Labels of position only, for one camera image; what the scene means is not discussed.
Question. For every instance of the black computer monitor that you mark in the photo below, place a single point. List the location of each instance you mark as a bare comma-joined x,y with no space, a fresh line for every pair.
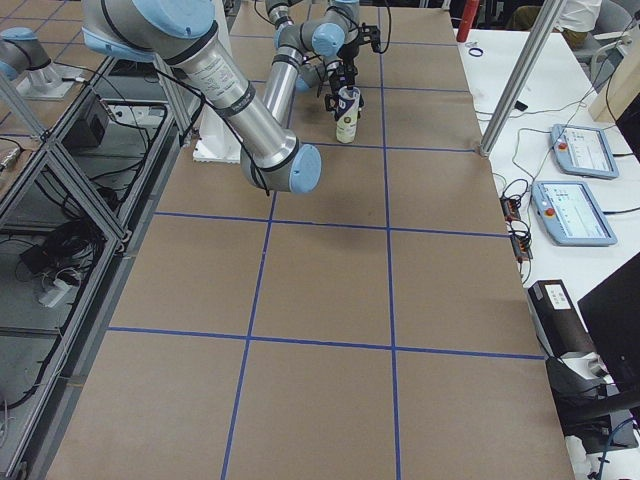
611,314

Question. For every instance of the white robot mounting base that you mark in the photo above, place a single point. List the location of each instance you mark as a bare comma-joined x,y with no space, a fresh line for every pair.
216,142

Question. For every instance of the red cylinder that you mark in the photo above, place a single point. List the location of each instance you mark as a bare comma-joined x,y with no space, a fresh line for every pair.
467,19

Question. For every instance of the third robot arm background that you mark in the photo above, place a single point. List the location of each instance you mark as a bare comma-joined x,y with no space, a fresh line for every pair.
23,54

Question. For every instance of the lower teach pendant tablet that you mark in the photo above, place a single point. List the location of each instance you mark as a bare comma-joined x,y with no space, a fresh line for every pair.
570,214

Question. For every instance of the white blue tennis ball can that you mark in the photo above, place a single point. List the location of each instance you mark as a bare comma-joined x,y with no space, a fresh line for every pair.
347,114

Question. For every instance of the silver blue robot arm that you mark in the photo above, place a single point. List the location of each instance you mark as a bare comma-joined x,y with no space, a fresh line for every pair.
311,54
185,35

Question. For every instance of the upper teach pendant tablet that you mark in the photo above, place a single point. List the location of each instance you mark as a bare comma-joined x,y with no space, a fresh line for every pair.
583,151

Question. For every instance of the aluminium frame post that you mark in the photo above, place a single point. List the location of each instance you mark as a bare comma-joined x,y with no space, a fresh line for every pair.
524,65

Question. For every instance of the teach pendant tablet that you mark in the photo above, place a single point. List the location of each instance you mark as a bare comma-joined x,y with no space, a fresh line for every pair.
583,151
570,214

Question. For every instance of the small black square puck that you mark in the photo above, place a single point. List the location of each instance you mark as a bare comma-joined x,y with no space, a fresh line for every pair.
520,106

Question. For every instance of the orange black adapter box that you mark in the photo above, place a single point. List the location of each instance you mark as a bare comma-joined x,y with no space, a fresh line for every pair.
510,208

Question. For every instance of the black box on desk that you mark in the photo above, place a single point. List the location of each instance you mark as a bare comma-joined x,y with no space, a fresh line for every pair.
560,326

